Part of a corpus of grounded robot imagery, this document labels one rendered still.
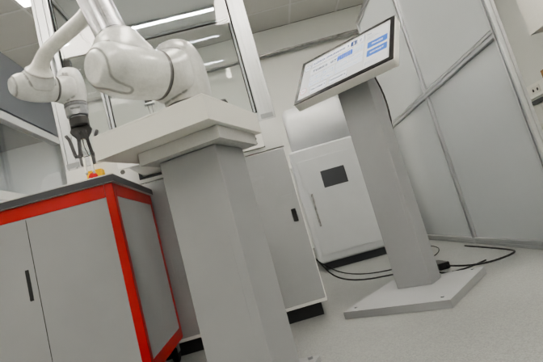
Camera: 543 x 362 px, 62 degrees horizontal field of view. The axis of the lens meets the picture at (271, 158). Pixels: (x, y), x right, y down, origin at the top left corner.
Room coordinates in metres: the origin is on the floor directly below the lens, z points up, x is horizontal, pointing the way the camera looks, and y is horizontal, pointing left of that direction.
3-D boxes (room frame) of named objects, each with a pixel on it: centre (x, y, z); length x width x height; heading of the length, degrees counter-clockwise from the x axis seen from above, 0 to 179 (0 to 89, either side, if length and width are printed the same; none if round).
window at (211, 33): (2.13, 0.44, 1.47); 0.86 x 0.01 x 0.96; 94
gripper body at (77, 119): (1.78, 0.71, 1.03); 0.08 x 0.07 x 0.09; 106
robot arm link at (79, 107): (1.78, 0.71, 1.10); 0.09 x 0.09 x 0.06
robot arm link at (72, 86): (1.77, 0.72, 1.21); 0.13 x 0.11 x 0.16; 142
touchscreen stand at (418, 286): (2.02, -0.44, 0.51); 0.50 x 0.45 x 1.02; 143
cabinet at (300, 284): (2.58, 0.46, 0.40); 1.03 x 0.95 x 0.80; 94
